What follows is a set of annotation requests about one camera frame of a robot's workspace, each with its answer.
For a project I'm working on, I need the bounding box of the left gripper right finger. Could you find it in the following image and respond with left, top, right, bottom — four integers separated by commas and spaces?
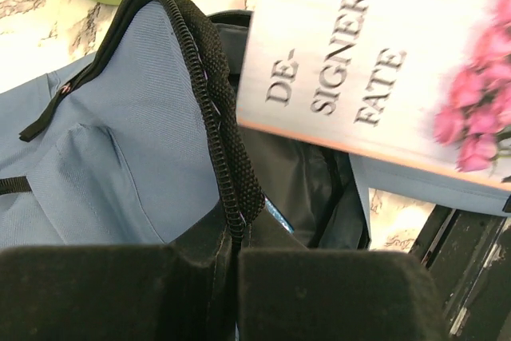
235, 204, 450, 341

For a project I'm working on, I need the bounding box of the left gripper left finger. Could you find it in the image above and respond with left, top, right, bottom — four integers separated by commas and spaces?
0, 208, 235, 341

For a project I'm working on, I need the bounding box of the teal blue book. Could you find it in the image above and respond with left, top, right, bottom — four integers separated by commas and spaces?
265, 197, 294, 233

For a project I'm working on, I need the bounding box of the blue student backpack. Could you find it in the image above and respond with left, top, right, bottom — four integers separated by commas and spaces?
0, 0, 511, 250

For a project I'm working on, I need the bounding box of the designer fate flower book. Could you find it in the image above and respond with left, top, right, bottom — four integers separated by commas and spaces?
237, 0, 510, 188

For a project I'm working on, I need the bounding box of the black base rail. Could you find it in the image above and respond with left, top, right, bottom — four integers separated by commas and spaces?
410, 205, 510, 341

